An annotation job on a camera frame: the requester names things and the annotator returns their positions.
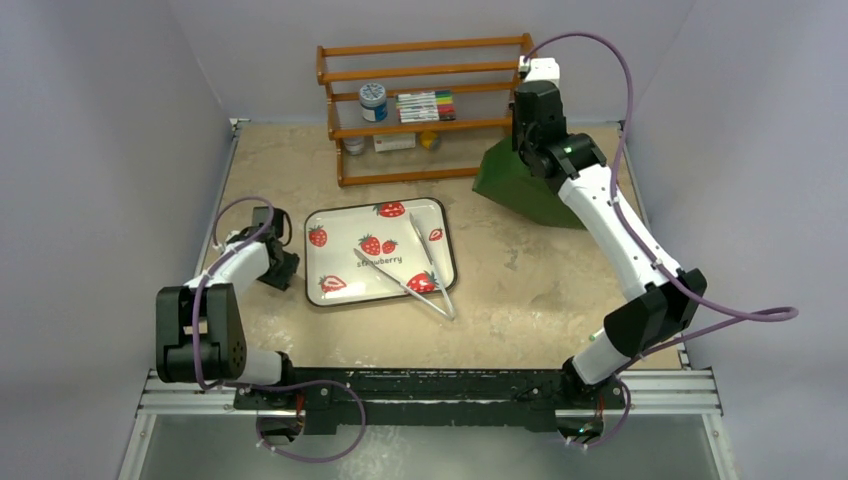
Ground green brown paper bag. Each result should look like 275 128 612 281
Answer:
472 137 585 230

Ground strawberry print white tray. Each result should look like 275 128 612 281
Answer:
304 197 458 307

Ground metal tongs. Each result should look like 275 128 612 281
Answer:
353 213 457 321

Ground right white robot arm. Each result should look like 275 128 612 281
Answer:
512 80 707 407

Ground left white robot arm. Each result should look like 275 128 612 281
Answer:
155 207 300 409

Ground yellow small cube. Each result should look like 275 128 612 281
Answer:
419 131 440 151

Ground small jar lower shelf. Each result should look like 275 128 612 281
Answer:
342 136 365 155

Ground coloured marker set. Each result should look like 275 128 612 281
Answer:
395 90 456 123

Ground white small box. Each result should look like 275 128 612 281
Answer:
373 133 417 153

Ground wooden shelf rack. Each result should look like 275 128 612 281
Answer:
315 33 534 187

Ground blue white jar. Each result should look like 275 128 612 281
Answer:
358 82 388 123

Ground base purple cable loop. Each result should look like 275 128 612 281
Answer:
254 380 368 465

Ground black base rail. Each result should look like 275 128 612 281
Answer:
234 367 625 435

